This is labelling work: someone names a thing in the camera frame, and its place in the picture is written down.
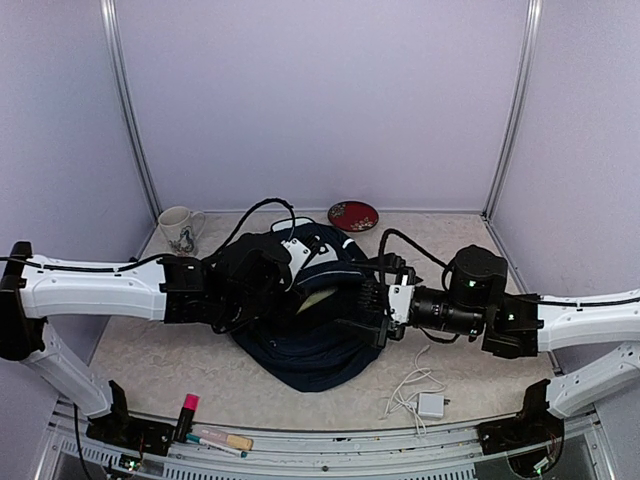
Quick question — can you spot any yellow highlighter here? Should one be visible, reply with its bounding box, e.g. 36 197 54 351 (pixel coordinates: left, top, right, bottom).
296 289 336 315

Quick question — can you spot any navy blue backpack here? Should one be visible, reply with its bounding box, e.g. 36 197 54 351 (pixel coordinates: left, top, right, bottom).
230 216 383 393

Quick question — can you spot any pink black highlighter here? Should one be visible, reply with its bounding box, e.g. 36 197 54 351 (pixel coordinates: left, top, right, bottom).
174 393 200 443

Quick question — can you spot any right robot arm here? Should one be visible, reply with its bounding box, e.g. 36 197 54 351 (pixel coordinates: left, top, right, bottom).
339 245 639 444

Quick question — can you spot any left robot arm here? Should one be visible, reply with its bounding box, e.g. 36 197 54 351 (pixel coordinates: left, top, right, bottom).
1 234 309 445

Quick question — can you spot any red floral plate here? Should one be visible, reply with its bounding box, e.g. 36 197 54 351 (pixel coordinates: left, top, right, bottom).
327 200 380 233

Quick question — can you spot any white paper cup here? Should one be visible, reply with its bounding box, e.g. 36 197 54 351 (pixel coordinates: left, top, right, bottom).
158 206 206 257

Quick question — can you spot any white charger adapter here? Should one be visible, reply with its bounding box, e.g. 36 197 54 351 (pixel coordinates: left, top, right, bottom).
416 392 445 420

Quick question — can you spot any teal pen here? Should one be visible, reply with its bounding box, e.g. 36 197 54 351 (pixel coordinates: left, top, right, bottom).
186 433 247 458

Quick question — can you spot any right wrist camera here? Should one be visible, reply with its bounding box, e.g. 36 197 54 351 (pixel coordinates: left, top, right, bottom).
357 285 415 325

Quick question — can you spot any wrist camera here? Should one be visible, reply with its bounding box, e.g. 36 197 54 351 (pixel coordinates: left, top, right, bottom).
281 236 323 283
357 285 415 325

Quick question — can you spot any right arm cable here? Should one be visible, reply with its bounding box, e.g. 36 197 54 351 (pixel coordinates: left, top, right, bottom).
377 228 454 281

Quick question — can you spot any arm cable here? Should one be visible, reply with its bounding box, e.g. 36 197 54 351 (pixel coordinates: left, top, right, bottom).
377 228 454 281
214 198 299 261

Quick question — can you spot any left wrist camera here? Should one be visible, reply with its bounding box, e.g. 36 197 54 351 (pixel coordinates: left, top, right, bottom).
281 236 323 283

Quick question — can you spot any white charger cable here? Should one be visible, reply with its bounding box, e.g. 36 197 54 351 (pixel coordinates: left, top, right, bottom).
383 343 449 436

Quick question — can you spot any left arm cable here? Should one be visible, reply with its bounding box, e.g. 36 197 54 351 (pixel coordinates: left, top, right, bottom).
214 198 299 261

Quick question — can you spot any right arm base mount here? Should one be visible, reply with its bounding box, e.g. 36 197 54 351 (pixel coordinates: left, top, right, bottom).
477 379 565 455

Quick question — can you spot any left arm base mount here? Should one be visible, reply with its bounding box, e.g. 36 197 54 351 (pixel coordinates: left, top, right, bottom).
86 380 175 456

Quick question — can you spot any metal frame rail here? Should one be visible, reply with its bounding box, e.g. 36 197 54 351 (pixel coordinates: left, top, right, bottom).
30 400 618 479

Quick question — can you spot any left corner aluminium post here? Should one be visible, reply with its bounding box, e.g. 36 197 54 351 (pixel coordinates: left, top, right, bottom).
100 0 162 220

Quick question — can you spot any corner aluminium post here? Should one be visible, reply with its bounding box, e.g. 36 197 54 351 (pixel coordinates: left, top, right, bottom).
100 0 162 220
482 0 544 223

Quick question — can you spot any right corner aluminium post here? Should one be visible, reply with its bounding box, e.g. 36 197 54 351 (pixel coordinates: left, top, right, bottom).
482 0 544 223

